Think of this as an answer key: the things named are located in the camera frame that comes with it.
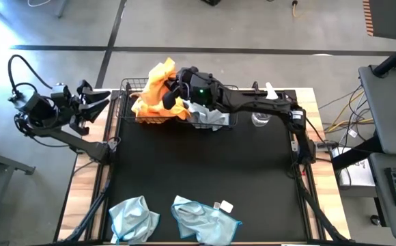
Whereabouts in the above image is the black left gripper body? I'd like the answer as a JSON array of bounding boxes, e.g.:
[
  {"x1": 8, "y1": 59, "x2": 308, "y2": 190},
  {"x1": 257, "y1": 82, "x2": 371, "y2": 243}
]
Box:
[{"x1": 50, "y1": 85, "x2": 83, "y2": 126}]

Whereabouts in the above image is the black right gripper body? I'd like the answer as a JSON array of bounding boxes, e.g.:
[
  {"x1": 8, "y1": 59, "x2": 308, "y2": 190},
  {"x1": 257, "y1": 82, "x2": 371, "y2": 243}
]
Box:
[{"x1": 179, "y1": 66, "x2": 225, "y2": 107}]

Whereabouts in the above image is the clear plastic spray bottle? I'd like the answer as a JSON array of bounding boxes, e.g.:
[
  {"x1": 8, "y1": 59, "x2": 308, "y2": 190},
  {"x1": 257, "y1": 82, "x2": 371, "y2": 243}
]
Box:
[{"x1": 251, "y1": 81, "x2": 280, "y2": 128}]

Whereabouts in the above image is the black table mat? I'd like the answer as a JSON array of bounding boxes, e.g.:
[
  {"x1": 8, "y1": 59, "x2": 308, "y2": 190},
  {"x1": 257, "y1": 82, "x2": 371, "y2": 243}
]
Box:
[{"x1": 111, "y1": 91, "x2": 307, "y2": 242}]

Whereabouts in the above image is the grey metal table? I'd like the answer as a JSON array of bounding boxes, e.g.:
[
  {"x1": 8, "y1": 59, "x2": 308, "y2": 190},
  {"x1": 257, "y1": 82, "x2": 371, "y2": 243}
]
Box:
[{"x1": 0, "y1": 136, "x2": 37, "y2": 246}]

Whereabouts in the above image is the grey power strip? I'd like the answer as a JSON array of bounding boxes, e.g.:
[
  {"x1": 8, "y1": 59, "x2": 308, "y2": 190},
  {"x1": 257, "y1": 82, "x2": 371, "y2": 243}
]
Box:
[{"x1": 315, "y1": 141, "x2": 339, "y2": 151}]

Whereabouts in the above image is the black desk leg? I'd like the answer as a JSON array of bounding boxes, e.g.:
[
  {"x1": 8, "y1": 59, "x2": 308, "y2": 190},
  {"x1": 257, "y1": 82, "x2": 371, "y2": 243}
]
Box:
[{"x1": 330, "y1": 135, "x2": 383, "y2": 172}]

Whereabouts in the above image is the white box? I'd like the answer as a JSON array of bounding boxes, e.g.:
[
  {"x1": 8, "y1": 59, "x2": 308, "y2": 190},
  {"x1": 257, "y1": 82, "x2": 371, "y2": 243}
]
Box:
[{"x1": 330, "y1": 146, "x2": 376, "y2": 188}]

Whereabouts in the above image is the dark rug with striped edge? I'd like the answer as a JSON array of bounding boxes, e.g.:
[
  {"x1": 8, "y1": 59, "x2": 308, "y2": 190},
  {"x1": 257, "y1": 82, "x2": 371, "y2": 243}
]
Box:
[{"x1": 361, "y1": 0, "x2": 396, "y2": 41}]

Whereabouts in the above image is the black wire basket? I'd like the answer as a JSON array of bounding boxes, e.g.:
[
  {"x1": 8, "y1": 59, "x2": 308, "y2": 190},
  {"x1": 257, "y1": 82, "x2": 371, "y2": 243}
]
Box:
[
  {"x1": 115, "y1": 77, "x2": 185, "y2": 124},
  {"x1": 175, "y1": 81, "x2": 240, "y2": 130}
]

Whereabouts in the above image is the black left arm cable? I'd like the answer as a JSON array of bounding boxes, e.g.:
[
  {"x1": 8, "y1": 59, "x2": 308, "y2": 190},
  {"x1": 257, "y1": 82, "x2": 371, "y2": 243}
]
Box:
[{"x1": 7, "y1": 53, "x2": 54, "y2": 100}]

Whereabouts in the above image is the black aluminium table frame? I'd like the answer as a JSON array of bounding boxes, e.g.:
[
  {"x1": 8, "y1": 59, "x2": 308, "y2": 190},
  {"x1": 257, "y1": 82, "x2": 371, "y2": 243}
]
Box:
[{"x1": 53, "y1": 87, "x2": 351, "y2": 246}]

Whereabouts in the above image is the black cable bundle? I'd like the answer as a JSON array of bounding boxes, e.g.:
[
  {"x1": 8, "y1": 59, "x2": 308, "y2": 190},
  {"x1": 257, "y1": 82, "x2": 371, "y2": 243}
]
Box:
[{"x1": 341, "y1": 85, "x2": 373, "y2": 144}]

